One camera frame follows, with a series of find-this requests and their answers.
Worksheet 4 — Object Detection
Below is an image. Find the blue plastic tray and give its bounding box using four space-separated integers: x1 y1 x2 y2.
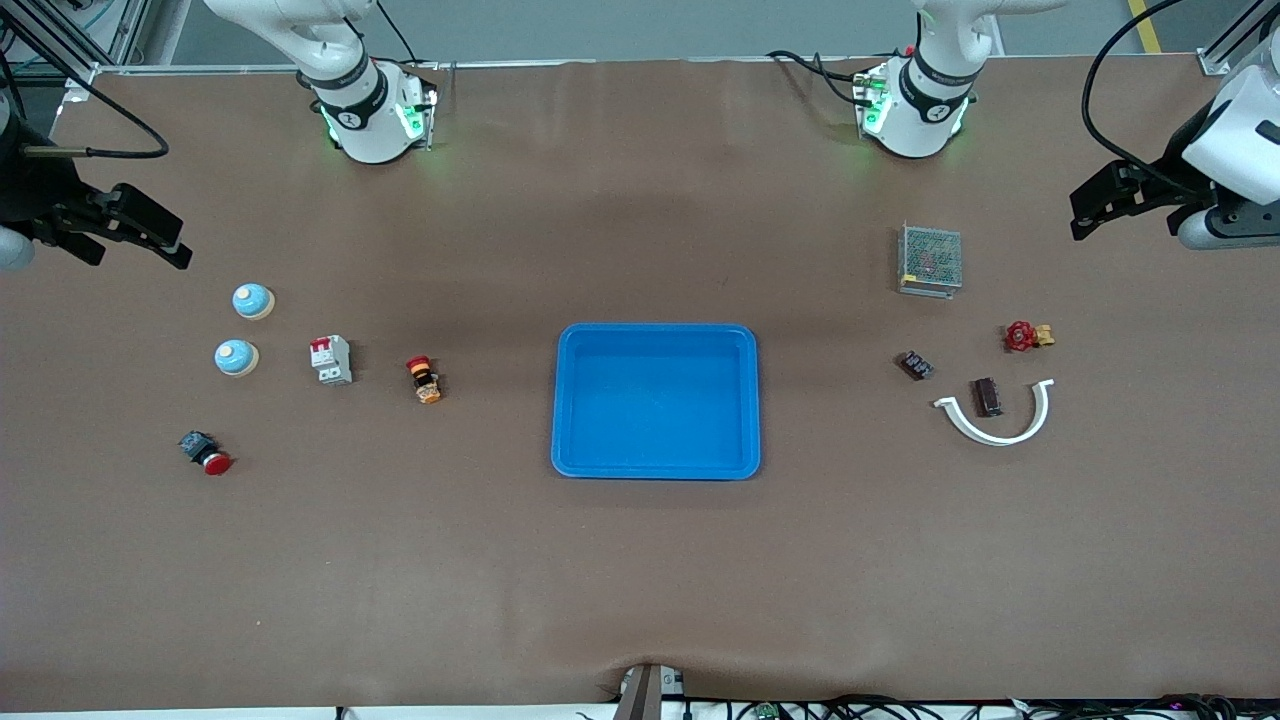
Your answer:
551 322 762 481

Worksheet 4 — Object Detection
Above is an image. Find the metal mesh power supply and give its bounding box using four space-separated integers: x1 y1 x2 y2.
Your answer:
897 223 964 299

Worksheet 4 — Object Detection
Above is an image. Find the red push button dark body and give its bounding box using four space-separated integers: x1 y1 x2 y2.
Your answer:
178 430 234 476

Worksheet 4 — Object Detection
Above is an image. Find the white curved plastic clamp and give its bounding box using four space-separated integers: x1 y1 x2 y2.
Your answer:
933 378 1056 447

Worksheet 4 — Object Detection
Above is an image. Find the orange emergency stop button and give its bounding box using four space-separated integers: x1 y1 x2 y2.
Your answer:
405 354 443 405

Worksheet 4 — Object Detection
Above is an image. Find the brown table mat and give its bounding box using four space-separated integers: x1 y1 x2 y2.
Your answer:
0 55 1280 713

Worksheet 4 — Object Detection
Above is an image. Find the aluminium frame profile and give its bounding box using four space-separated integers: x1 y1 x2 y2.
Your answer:
1195 0 1280 76
0 0 151 106

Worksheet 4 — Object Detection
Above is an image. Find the white circuit breaker red switch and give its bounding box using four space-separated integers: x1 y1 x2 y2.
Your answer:
308 335 354 387

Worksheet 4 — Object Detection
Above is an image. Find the black arm base cable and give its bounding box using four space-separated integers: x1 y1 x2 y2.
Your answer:
768 45 881 109
375 0 426 69

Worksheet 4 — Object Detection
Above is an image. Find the black cable bundle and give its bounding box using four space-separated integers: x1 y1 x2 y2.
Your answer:
690 693 1241 720

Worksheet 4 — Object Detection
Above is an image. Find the grey table edge bracket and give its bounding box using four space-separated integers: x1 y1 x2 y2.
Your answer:
612 663 687 720

